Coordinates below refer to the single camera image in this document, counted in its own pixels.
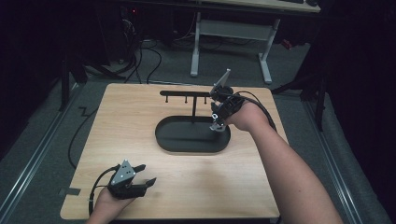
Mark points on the white-framed desk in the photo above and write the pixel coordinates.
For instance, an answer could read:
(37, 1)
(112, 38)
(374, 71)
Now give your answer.
(233, 31)

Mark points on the grey tape strip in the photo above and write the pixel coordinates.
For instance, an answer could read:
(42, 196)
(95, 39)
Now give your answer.
(72, 191)

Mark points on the person's right hand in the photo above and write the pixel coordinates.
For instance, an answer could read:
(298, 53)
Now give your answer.
(249, 118)

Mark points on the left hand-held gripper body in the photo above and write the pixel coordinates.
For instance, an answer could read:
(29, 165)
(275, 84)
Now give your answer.
(124, 183)

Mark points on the aluminium floor rail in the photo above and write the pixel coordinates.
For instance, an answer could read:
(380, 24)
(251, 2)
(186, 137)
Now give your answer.
(336, 174)
(34, 161)

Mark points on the small red object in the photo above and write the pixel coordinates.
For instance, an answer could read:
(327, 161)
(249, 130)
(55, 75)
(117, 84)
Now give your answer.
(287, 44)

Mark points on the black key stand with tray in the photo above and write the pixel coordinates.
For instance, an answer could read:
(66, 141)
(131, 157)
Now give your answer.
(190, 138)

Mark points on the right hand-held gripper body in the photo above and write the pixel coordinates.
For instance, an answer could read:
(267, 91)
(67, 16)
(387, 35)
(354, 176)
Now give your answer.
(230, 104)

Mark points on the person's left hand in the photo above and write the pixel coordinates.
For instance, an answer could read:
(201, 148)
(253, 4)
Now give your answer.
(109, 203)

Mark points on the black metal stand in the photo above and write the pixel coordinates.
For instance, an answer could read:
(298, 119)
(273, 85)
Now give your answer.
(320, 99)
(65, 84)

